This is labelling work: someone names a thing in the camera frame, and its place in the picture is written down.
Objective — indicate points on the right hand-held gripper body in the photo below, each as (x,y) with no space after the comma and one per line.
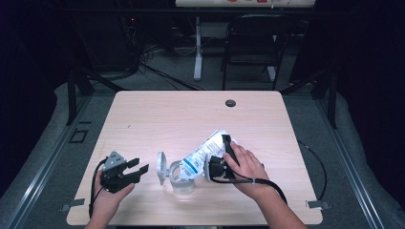
(218,170)

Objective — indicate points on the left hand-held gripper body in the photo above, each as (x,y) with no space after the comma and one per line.
(112,175)

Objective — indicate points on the blue and white milk pouch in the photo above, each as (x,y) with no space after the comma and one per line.
(200,156)

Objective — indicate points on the glass jar with grey lid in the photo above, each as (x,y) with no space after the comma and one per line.
(183,187)

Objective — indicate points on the person's left hand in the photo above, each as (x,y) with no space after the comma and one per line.
(106,203)

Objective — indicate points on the person's right hand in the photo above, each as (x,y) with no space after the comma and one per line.
(251,175)

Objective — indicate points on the dark round table grommet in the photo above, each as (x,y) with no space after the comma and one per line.
(230,103)

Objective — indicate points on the grey tape strip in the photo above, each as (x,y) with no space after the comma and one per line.
(318,204)
(73,203)

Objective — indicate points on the black metal stand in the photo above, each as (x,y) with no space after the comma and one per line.
(72,95)
(332,98)

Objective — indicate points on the white desk leg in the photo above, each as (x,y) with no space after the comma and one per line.
(198,57)

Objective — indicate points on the black folding chair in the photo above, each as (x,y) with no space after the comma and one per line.
(254,51)

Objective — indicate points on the aluminium floor rail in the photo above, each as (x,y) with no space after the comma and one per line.
(38,178)
(353,171)

